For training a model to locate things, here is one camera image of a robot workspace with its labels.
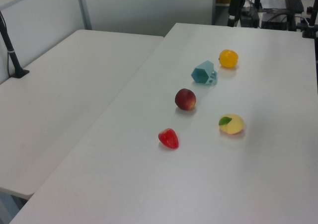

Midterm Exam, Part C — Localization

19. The teal hexagonal mug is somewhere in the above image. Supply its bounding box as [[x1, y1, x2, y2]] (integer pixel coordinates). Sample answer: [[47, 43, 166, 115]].
[[191, 60, 219, 86]]

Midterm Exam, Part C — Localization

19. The red toy strawberry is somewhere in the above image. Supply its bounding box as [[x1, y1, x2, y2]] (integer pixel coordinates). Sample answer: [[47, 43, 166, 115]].
[[158, 128, 179, 149]]

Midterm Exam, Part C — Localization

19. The black low equipment box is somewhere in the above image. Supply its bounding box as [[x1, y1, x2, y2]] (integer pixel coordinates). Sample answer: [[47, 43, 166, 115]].
[[260, 11, 297, 31]]

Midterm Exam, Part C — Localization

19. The grey partition post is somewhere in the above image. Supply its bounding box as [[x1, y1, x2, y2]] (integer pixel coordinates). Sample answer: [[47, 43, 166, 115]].
[[75, 0, 93, 31]]

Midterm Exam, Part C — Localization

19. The orange toy fruit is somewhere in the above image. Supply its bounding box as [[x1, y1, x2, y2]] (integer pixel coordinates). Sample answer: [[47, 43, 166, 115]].
[[218, 49, 239, 69]]

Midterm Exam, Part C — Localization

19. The black electronic device box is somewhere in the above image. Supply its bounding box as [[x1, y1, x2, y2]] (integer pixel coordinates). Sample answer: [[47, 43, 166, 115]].
[[239, 6, 259, 28]]

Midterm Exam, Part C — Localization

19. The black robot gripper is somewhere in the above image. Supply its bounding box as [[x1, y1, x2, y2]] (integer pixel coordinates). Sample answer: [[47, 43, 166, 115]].
[[227, 0, 249, 27]]

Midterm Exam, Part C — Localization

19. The black pole stand with base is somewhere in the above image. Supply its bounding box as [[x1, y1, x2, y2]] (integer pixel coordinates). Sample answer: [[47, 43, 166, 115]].
[[0, 10, 30, 79]]

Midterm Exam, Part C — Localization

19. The yellow toy peach with leaf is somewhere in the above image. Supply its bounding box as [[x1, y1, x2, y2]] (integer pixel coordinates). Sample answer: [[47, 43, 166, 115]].
[[218, 113, 245, 135]]

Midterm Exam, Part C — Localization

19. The black tripod clamp stand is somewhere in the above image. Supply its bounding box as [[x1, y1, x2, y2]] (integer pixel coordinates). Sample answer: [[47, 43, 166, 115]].
[[295, 6, 318, 39]]

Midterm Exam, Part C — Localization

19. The dark red toy peach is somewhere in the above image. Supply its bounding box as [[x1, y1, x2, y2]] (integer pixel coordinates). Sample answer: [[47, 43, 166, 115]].
[[174, 88, 197, 111]]

